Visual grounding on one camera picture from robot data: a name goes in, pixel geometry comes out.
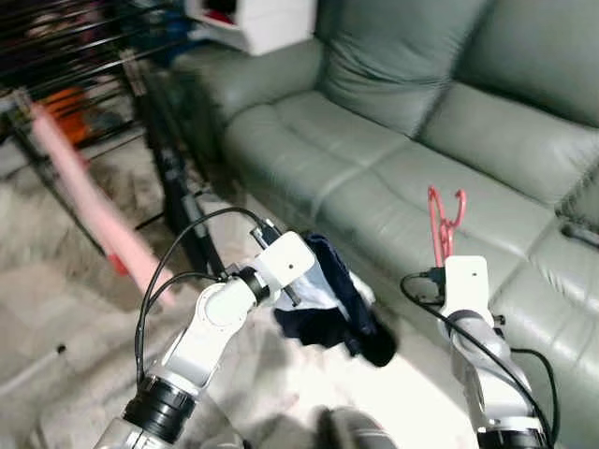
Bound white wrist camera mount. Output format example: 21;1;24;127
250;230;317;306
441;254;491;320

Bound orange garment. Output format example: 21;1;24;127
41;85;95;142

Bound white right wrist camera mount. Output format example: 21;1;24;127
441;254;491;320

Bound pink shirt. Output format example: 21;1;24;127
27;100;175;306

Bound red plastic hanger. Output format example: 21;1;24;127
427;186;468;268

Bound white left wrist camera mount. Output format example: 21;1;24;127
250;230;317;306

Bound white lidded storage box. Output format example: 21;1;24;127
183;0;320;58

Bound navy shorts with white lining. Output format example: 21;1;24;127
272;233;400;369

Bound black metal drying rack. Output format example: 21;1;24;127
0;0;231;283

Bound black slim object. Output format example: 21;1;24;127
558;219;599;250

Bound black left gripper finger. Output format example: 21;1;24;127
359;324;400;369

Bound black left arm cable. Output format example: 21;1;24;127
135;207;283;386

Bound grey right robot leg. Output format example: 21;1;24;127
317;406;400;449

